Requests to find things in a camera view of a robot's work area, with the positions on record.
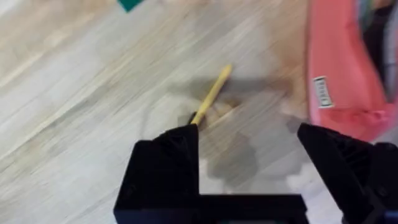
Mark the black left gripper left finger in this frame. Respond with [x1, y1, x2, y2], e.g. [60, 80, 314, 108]
[113, 123, 200, 224]

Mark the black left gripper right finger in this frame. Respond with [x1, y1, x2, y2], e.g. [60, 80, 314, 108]
[297, 123, 398, 224]

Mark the pink soft zip bag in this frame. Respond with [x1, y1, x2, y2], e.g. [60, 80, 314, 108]
[306, 0, 398, 142]

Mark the yellow pen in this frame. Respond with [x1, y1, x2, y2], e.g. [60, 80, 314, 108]
[188, 64, 233, 126]

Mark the green board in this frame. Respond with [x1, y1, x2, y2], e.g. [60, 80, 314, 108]
[116, 0, 144, 13]

